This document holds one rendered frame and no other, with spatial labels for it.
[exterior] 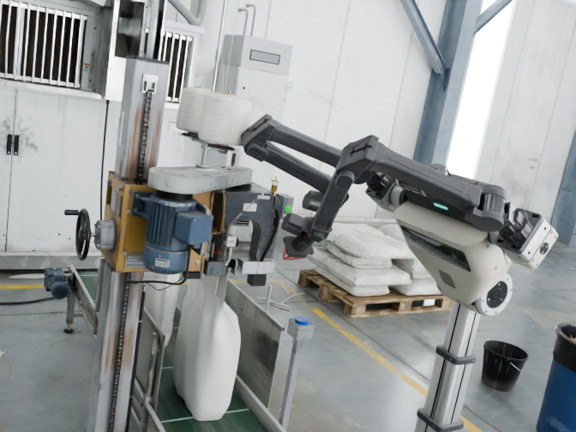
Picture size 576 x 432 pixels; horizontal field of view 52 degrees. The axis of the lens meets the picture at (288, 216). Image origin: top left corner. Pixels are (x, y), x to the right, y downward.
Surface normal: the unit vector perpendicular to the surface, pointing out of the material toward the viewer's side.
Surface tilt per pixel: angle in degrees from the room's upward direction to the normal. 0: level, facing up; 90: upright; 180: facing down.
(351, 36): 90
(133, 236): 90
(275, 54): 90
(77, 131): 90
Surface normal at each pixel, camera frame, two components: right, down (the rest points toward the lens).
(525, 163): 0.48, 0.26
